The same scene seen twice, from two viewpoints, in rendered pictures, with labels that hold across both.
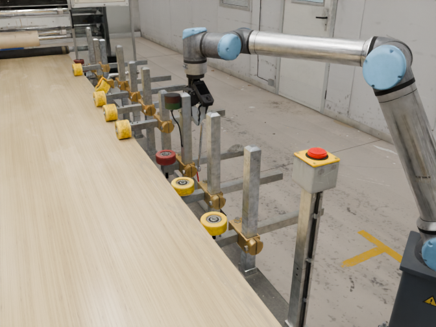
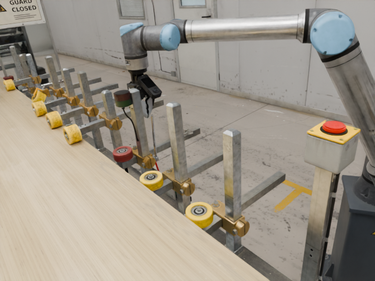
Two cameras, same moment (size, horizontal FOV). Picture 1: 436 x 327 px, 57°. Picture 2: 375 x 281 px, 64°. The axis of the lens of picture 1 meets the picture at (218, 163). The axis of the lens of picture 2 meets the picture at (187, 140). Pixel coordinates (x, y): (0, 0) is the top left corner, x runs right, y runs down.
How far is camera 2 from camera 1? 0.38 m
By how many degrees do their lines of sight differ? 10
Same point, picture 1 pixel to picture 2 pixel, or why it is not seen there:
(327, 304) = (275, 247)
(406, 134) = (359, 93)
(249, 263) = (236, 244)
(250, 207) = (234, 192)
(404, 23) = (272, 11)
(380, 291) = not seen: hidden behind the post
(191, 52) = (131, 47)
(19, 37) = not seen: outside the picture
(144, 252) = (141, 269)
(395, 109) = (346, 71)
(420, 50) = not seen: hidden behind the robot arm
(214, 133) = (177, 123)
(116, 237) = (104, 258)
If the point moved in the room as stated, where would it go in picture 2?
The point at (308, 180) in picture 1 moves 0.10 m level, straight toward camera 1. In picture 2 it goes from (333, 159) to (361, 193)
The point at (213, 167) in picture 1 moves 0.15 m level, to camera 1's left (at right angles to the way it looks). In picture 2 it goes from (179, 156) to (135, 165)
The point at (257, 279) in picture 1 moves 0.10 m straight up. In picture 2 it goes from (246, 257) to (246, 234)
